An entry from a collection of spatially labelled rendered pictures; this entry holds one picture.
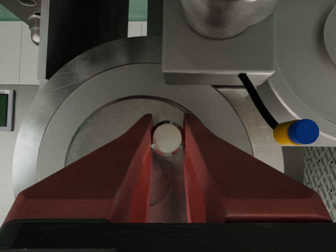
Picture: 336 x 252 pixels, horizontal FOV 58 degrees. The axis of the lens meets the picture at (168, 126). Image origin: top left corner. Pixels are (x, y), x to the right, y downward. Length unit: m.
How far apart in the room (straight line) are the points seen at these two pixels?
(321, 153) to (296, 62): 0.22
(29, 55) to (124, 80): 3.15
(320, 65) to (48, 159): 0.16
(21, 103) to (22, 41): 2.82
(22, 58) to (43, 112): 3.15
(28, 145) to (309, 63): 0.16
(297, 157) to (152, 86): 0.39
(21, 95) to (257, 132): 0.46
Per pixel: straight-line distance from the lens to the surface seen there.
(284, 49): 0.19
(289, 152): 0.52
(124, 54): 0.17
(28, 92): 0.56
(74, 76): 0.18
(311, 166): 0.41
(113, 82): 0.17
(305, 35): 0.19
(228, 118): 0.16
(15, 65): 3.35
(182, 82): 0.15
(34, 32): 0.56
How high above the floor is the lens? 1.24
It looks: 4 degrees down
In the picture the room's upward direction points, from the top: 179 degrees counter-clockwise
